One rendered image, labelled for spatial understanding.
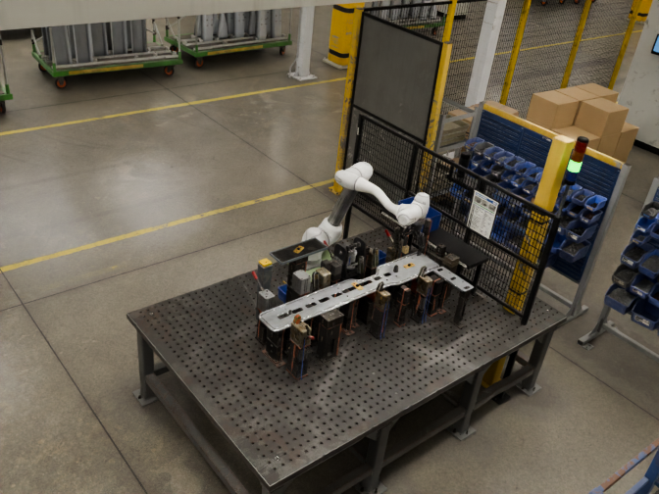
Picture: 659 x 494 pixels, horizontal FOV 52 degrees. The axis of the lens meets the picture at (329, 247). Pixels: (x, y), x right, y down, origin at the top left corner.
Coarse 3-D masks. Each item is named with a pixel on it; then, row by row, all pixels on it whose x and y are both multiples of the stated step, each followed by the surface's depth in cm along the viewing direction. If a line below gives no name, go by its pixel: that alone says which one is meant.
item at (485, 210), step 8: (480, 192) 461; (472, 200) 469; (480, 200) 463; (488, 200) 457; (496, 200) 452; (480, 208) 465; (488, 208) 459; (496, 208) 454; (480, 216) 467; (488, 216) 461; (472, 224) 475; (480, 224) 469; (488, 224) 463; (480, 232) 471; (488, 232) 465; (488, 240) 467
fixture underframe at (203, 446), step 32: (512, 352) 454; (544, 352) 492; (160, 384) 445; (480, 384) 445; (512, 384) 485; (448, 416) 448; (352, 448) 418; (384, 448) 400; (224, 480) 390; (288, 480) 347; (352, 480) 396
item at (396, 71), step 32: (384, 32) 633; (416, 32) 600; (352, 64) 677; (384, 64) 643; (416, 64) 611; (448, 64) 585; (352, 96) 693; (384, 96) 655; (416, 96) 622; (352, 128) 708; (416, 128) 634; (352, 160) 721; (384, 160) 680; (384, 192) 696; (416, 192) 657
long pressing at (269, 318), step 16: (416, 256) 468; (384, 272) 446; (400, 272) 448; (416, 272) 450; (336, 288) 425; (368, 288) 429; (288, 304) 406; (304, 304) 408; (320, 304) 410; (336, 304) 411; (272, 320) 392; (288, 320) 394; (304, 320) 396
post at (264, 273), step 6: (258, 264) 415; (258, 270) 416; (264, 270) 412; (270, 270) 415; (258, 276) 419; (264, 276) 415; (270, 276) 418; (264, 282) 417; (270, 282) 422; (258, 288) 424; (264, 288) 421; (258, 312) 432
